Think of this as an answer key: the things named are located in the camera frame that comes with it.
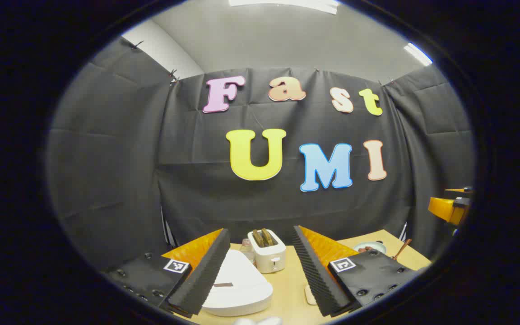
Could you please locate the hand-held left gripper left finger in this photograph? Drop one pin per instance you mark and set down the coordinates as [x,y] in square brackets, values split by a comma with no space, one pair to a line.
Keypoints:
[199,280]

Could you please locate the large ceiling light panel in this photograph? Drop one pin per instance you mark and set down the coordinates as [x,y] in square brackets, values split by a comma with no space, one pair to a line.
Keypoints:
[287,4]

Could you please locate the clear plastic bottle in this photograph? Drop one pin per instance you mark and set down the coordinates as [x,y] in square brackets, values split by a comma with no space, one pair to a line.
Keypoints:
[247,252]

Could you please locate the white toaster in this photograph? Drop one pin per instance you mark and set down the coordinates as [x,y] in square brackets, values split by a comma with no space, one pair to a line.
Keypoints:
[269,257]

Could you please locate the black backdrop cloth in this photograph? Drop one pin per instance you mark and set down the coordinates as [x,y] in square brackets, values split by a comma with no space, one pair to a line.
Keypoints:
[120,158]

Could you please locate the pale green plate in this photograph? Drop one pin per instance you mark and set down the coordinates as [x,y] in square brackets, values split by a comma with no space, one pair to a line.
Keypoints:
[375,246]

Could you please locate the small ceiling light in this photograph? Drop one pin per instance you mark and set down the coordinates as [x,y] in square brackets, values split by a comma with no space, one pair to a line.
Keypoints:
[418,53]

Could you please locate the white rice cooker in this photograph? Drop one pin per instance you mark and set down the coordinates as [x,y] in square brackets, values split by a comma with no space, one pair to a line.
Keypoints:
[242,289]

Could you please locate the brown wooden spoon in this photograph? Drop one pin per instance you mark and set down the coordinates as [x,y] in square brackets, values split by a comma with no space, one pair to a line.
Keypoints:
[402,249]

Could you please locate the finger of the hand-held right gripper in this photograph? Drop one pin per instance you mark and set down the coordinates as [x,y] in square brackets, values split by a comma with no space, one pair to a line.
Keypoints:
[445,207]

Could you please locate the brown bread slice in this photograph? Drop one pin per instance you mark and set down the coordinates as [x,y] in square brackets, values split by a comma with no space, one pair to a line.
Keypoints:
[267,236]
[258,238]

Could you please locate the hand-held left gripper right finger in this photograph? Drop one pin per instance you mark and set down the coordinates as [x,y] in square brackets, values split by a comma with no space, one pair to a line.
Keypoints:
[316,275]

